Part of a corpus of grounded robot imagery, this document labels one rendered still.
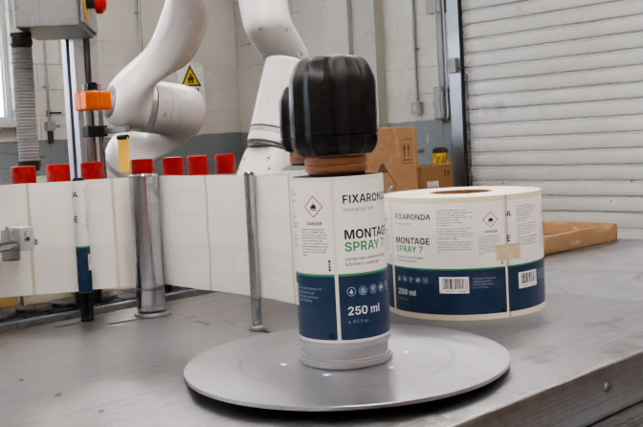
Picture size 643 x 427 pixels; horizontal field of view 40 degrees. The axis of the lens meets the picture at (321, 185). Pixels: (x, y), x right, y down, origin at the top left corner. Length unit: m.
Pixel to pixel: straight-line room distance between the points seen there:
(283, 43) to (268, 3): 0.08
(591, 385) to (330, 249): 0.27
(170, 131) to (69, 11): 0.73
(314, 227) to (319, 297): 0.06
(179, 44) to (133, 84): 0.14
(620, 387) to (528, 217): 0.27
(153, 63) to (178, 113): 0.14
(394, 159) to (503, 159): 4.21
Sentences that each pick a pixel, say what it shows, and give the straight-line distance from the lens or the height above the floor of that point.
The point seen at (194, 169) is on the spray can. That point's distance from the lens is 1.46.
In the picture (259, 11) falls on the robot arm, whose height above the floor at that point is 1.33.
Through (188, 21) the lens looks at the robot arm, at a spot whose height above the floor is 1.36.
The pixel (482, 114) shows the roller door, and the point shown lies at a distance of 6.36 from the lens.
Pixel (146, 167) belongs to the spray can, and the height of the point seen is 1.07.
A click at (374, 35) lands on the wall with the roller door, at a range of 7.07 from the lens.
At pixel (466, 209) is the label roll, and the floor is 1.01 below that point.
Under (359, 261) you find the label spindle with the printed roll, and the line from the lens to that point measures 0.81.
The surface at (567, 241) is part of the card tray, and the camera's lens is 2.02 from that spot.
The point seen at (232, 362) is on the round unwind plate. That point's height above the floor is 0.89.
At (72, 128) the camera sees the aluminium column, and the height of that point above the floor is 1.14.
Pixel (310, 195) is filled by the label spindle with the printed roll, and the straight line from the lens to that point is 0.81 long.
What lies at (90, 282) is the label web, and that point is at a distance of 1.20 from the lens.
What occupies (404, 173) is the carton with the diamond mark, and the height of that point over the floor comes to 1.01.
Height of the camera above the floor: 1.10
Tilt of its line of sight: 3 degrees down
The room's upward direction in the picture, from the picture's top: 3 degrees counter-clockwise
